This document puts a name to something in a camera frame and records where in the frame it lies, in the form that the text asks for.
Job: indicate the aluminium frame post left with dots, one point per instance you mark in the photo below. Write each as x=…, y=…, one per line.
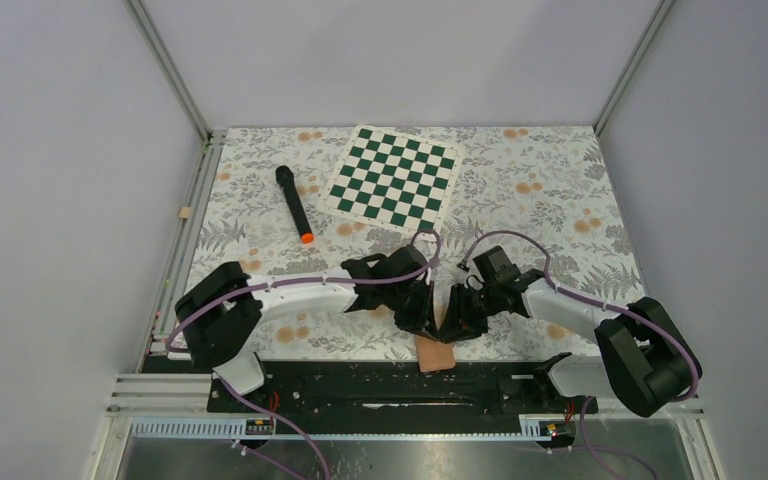
x=148, y=29

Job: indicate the floral patterned table mat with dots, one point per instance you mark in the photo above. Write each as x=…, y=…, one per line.
x=541, y=193

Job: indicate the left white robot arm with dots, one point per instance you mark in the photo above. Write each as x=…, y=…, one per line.
x=217, y=316

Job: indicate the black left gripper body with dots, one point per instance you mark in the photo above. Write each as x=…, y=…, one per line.
x=403, y=297

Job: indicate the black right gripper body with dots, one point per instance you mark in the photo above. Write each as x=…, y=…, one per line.
x=485, y=299

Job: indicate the green white checkerboard mat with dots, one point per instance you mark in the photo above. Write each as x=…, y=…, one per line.
x=396, y=181

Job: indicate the aluminium frame post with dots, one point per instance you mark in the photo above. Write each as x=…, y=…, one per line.
x=148, y=29
x=633, y=63

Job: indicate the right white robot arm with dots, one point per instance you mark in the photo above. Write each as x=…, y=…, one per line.
x=643, y=361

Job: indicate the black marker orange cap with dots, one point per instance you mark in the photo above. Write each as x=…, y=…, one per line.
x=286, y=181

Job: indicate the tan leather card holder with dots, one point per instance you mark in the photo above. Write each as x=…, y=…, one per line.
x=433, y=356

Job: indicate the aluminium frame post right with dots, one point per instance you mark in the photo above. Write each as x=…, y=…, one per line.
x=633, y=63

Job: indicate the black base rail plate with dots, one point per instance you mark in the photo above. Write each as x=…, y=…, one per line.
x=376, y=397

